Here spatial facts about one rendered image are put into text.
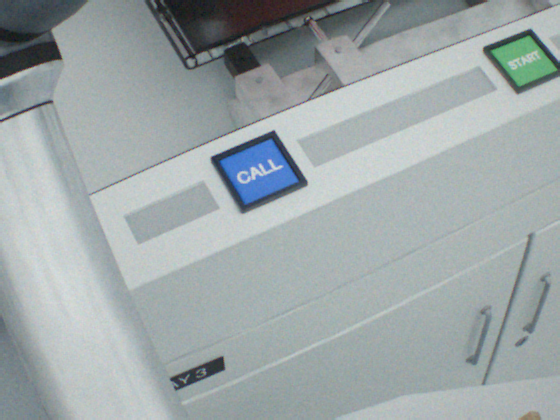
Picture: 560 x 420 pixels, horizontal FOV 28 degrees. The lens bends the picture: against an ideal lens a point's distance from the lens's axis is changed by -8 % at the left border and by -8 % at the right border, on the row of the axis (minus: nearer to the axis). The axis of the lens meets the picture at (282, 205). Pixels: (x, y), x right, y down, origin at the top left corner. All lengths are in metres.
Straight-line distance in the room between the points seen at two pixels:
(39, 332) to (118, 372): 0.05
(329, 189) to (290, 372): 0.27
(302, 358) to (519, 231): 0.25
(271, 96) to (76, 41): 0.27
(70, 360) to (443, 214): 0.45
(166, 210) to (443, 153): 0.22
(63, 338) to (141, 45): 0.57
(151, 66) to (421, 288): 0.35
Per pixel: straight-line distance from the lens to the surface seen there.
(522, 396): 1.02
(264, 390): 1.16
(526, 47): 1.05
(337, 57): 1.09
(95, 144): 1.15
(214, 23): 1.13
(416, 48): 1.14
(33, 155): 0.70
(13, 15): 0.66
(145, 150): 1.14
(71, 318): 0.70
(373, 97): 0.99
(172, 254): 0.91
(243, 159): 0.95
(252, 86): 1.06
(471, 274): 1.19
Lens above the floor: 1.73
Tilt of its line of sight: 56 degrees down
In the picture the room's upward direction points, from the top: 1 degrees counter-clockwise
